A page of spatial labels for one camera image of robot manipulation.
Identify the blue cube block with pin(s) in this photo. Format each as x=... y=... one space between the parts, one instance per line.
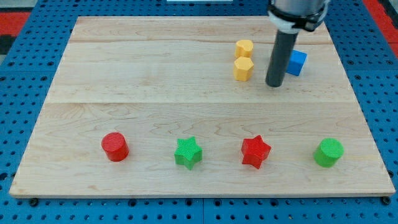
x=296 y=62

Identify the yellow heart block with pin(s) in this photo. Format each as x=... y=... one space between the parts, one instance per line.
x=243 y=48

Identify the green star block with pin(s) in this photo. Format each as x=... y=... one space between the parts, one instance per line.
x=188 y=152

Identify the wooden board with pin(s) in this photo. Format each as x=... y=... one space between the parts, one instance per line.
x=159 y=79

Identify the yellow hexagon block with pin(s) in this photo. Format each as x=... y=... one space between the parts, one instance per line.
x=243 y=67

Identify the red star block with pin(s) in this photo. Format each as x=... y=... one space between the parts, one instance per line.
x=255 y=151

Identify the red cylinder block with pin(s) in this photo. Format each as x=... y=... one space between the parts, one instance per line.
x=115 y=146

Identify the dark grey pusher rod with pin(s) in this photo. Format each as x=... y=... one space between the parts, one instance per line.
x=280 y=57

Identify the green cylinder block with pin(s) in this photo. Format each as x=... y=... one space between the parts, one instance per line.
x=328 y=152

